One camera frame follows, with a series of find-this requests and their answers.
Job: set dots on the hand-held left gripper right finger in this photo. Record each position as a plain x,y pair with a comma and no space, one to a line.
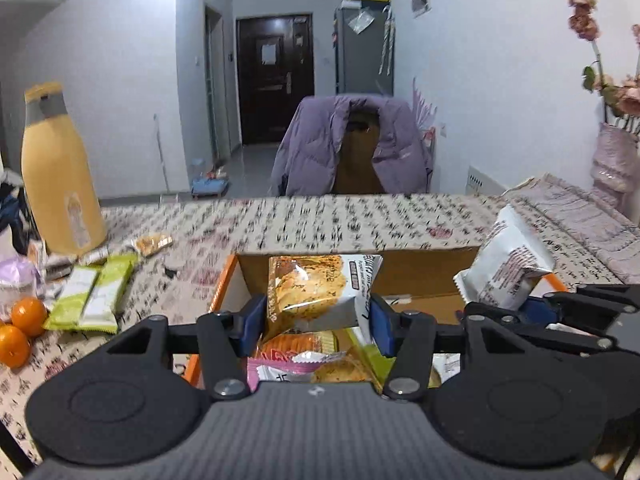
380,325

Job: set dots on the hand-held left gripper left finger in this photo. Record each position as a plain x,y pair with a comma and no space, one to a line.
255,320

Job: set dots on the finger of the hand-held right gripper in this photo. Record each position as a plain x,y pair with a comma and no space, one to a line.
550,335
540,310

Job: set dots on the orange breadstick snack packet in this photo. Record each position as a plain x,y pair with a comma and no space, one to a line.
295,345

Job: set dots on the white cracker picture packet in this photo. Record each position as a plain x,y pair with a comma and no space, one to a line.
310,285

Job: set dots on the orange cardboard box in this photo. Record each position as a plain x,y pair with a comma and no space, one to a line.
430,270

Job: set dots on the round cracker snack packet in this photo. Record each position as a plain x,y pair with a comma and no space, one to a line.
342,372

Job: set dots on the folded grey pink cover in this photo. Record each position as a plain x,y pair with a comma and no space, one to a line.
575,215

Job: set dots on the small clear cracker packet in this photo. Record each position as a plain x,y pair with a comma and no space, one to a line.
152,245

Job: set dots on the small blue cart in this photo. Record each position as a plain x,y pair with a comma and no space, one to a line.
210,186

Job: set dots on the brown chair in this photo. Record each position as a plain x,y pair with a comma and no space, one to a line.
360,160

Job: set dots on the pink ribbed vase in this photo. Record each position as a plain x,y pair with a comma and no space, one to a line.
615,160

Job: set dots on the purple padded jacket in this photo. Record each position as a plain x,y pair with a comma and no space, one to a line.
305,155

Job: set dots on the dark entrance door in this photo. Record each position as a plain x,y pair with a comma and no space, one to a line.
272,100

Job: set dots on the pale feather decoration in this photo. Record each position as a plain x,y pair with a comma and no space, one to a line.
424,107

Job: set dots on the grey interior door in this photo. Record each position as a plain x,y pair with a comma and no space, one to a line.
214,85

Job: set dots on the pale purple plastic bag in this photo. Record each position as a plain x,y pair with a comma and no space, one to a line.
17,280

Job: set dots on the yellow bottle grey collar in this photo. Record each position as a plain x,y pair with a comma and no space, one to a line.
55,175

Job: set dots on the grey refrigerator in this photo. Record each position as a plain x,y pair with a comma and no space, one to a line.
357,65

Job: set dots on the hanging folded umbrella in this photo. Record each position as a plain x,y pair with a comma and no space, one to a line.
386,42

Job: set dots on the dried pink roses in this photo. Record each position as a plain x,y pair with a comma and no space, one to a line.
582,25

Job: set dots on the clear bag with paper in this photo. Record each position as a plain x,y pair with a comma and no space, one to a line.
361,21

